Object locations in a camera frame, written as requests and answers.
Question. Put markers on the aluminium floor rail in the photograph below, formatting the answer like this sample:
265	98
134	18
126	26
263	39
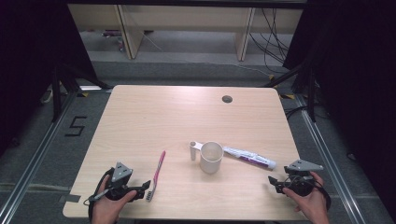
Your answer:
34	161
327	155

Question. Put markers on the person's right hand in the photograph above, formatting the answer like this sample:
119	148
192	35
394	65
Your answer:
313	207

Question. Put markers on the light wooden desk frame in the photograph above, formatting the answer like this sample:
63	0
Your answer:
186	17

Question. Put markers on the black curtain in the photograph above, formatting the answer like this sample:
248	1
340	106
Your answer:
358	77
28	62

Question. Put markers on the person's left hand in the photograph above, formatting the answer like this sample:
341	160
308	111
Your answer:
106	210

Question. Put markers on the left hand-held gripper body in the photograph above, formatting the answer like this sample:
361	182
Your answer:
121	172

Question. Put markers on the black metal stand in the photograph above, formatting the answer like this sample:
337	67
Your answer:
56	96
311	96

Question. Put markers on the black tape strip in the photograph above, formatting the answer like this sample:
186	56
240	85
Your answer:
71	198

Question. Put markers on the white purple toothpaste tube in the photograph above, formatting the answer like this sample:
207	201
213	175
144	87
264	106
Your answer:
249	154

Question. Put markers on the pink toothbrush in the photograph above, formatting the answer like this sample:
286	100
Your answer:
157	172

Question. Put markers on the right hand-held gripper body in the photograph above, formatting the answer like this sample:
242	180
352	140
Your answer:
302	166

